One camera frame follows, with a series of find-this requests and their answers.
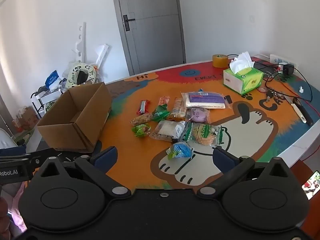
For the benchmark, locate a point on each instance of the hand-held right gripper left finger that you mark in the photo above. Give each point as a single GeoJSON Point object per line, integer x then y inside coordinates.
{"type": "Point", "coordinates": [106, 158]}

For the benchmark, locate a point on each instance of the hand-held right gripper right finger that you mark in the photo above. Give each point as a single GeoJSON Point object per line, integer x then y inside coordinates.
{"type": "Point", "coordinates": [221, 160]}

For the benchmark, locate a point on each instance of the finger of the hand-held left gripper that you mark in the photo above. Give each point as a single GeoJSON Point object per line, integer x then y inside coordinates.
{"type": "Point", "coordinates": [43, 155]}

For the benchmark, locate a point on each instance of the green rice cracker packet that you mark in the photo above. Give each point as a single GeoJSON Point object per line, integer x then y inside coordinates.
{"type": "Point", "coordinates": [202, 133]}

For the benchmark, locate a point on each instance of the blue green snack packet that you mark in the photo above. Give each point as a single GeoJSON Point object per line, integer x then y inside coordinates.
{"type": "Point", "coordinates": [181, 151]}

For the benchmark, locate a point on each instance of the small green candy packet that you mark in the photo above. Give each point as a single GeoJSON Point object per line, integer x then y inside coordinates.
{"type": "Point", "coordinates": [141, 130]}

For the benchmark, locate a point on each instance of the cardboard box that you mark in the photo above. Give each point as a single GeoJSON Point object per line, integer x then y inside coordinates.
{"type": "Point", "coordinates": [82, 120]}

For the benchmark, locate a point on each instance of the purple bun packet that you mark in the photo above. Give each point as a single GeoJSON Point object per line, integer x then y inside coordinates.
{"type": "Point", "coordinates": [198, 115]}

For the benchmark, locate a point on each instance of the nut bar packet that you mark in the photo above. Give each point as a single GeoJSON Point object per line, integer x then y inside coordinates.
{"type": "Point", "coordinates": [141, 119]}

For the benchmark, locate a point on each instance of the large clear purple-label packet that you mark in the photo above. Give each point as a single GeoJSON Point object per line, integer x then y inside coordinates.
{"type": "Point", "coordinates": [205, 101]}

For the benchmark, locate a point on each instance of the clear sandwich packet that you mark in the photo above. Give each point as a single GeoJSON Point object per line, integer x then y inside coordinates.
{"type": "Point", "coordinates": [166, 130]}

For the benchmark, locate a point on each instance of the red snack bar packet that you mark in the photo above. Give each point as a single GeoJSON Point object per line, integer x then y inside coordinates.
{"type": "Point", "coordinates": [143, 107]}

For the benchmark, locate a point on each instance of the brown bread packet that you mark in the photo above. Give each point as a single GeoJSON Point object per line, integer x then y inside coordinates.
{"type": "Point", "coordinates": [178, 110]}

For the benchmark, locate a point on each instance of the pink snack packet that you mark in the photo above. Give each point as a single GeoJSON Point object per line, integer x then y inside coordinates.
{"type": "Point", "coordinates": [163, 101]}

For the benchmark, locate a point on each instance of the green floor mat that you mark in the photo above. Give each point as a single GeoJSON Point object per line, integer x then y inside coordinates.
{"type": "Point", "coordinates": [25, 136]}

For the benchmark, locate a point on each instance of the pink cloth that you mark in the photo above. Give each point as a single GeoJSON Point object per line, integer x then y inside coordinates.
{"type": "Point", "coordinates": [18, 205]}

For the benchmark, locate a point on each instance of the grey sofa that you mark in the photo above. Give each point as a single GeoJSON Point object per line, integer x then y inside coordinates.
{"type": "Point", "coordinates": [5, 140]}

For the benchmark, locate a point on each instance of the brown printed carton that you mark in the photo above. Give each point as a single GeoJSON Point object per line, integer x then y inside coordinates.
{"type": "Point", "coordinates": [27, 117]}

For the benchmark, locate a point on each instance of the black shoe rack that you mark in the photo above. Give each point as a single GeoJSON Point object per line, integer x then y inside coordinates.
{"type": "Point", "coordinates": [37, 102]}

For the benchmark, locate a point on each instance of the blue plastic bag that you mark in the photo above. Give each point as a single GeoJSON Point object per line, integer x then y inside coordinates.
{"type": "Point", "coordinates": [52, 78]}

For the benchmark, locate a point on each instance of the brown wooden stool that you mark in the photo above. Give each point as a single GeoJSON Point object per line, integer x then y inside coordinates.
{"type": "Point", "coordinates": [300, 172]}

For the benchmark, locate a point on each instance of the bunch of keys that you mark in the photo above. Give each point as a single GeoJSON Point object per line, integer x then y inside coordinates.
{"type": "Point", "coordinates": [269, 94]}

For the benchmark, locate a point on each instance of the green tissue box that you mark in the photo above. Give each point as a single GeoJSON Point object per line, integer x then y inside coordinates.
{"type": "Point", "coordinates": [243, 81]}

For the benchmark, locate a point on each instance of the panda print toilet seat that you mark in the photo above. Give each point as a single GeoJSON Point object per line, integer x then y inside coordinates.
{"type": "Point", "coordinates": [90, 70]}

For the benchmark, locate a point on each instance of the smartphone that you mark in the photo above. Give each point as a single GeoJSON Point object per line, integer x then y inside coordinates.
{"type": "Point", "coordinates": [311, 185]}

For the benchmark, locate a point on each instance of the yellow tape roll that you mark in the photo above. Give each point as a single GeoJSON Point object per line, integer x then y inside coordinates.
{"type": "Point", "coordinates": [220, 61]}

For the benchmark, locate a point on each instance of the short white holed board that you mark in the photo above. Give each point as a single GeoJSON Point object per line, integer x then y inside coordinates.
{"type": "Point", "coordinates": [102, 53]}

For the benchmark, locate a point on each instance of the black flat case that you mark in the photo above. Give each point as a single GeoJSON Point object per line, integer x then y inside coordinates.
{"type": "Point", "coordinates": [265, 65]}

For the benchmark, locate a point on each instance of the black power adapter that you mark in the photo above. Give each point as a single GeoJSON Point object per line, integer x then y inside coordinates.
{"type": "Point", "coordinates": [288, 69]}

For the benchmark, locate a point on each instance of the white power strip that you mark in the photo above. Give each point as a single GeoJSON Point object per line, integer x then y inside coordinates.
{"type": "Point", "coordinates": [282, 60]}

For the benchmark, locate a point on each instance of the tall white holed board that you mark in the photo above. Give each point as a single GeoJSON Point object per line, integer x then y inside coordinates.
{"type": "Point", "coordinates": [81, 42]}

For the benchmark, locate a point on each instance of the grey door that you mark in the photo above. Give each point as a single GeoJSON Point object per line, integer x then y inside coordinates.
{"type": "Point", "coordinates": [150, 25]}

